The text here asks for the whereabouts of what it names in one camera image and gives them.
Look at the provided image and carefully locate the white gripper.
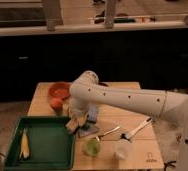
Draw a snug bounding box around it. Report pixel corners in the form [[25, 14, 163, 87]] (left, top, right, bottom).
[[69, 99, 89, 126]]

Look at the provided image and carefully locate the wooden board eraser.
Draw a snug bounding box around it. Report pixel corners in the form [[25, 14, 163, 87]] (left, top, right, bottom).
[[66, 119, 79, 134]]

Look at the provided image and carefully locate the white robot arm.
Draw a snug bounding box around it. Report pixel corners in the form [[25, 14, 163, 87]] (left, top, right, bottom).
[[69, 70, 188, 171]]

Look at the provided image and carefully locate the green plastic tray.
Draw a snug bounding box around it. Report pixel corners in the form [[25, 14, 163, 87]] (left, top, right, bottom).
[[3, 116, 76, 171]]

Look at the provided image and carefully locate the blue sponge block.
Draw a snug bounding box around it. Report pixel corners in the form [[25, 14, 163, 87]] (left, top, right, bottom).
[[87, 105, 99, 123]]

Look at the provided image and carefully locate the green cucumber toy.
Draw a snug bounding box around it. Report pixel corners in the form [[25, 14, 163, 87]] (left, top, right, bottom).
[[81, 123, 91, 131]]

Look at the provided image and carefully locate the orange carrot toy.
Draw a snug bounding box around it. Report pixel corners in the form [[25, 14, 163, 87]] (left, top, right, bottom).
[[50, 98, 63, 115]]

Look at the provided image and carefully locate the orange plastic bowl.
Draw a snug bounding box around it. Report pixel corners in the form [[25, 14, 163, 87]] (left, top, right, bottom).
[[48, 82, 70, 99]]

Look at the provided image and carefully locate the metal spoon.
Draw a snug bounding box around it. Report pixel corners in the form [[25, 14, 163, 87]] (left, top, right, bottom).
[[95, 126, 120, 141]]

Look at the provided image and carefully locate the dark brown bowl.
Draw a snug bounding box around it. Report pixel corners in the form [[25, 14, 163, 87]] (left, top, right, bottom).
[[98, 82, 109, 87]]

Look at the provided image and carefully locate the green plastic cup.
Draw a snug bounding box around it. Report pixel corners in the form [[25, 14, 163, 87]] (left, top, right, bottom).
[[83, 138, 101, 157]]

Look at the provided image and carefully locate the white plastic cup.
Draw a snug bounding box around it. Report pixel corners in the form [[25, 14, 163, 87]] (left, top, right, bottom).
[[114, 139, 132, 160]]

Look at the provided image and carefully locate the yellow corn cob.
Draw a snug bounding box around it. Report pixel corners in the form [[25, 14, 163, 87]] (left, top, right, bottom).
[[19, 130, 30, 159]]

